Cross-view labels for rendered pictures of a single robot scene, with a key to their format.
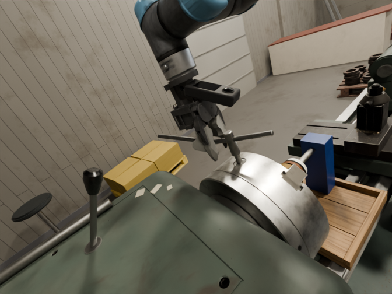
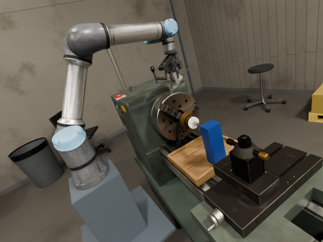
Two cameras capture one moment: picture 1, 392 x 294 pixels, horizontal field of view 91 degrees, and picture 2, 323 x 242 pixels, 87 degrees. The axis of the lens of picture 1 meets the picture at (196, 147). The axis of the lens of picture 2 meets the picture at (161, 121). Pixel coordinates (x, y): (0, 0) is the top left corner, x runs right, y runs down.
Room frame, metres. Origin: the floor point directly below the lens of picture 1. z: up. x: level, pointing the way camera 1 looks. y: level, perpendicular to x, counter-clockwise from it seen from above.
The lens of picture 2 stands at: (0.42, -1.14, 1.51)
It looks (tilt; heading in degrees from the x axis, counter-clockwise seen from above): 22 degrees down; 98
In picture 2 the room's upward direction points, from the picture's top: 19 degrees counter-clockwise
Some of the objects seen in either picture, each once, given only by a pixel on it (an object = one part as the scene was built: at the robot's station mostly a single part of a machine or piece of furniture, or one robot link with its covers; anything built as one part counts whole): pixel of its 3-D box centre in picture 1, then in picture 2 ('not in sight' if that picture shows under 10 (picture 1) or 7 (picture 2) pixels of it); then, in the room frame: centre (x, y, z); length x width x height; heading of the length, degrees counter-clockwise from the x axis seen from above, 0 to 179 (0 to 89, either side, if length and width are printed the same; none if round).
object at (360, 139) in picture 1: (370, 134); (242, 175); (0.58, -0.64, 1.00); 0.20 x 0.10 x 0.05; 117
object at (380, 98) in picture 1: (374, 97); (245, 148); (0.59, -0.67, 1.13); 0.08 x 0.08 x 0.03
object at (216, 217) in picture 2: not in sight; (213, 219); (0.43, -0.75, 0.95); 0.07 x 0.04 x 0.04; 27
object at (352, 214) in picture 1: (307, 202); (205, 153); (0.49, -0.30, 0.88); 0.36 x 0.30 x 0.04; 27
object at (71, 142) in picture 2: not in sight; (73, 144); (-0.03, -0.55, 1.27); 0.13 x 0.12 x 0.14; 126
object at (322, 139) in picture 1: (318, 163); (213, 143); (0.54, -0.39, 1.00); 0.08 x 0.06 x 0.23; 27
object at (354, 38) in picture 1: (323, 45); not in sight; (4.91, -3.99, 0.42); 2.48 x 0.82 x 0.84; 33
